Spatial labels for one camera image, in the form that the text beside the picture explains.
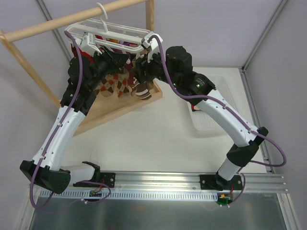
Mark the white plastic clip hanger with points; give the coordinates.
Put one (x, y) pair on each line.
(115, 37)

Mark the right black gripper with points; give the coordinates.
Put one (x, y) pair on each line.
(143, 66)

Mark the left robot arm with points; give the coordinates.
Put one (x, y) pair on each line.
(85, 74)

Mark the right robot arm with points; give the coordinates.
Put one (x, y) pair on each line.
(174, 67)

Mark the red white striped sock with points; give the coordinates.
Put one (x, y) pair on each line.
(194, 108)

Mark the beige argyle sock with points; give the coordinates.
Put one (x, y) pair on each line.
(120, 84)

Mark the white plastic basket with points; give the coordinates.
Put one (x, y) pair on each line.
(203, 124)

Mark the brown white striped sock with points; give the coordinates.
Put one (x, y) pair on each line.
(142, 91)

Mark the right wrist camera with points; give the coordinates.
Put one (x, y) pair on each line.
(150, 43)

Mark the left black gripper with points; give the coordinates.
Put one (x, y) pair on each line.
(111, 60)

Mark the aluminium mounting rail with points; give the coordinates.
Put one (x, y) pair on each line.
(169, 186)

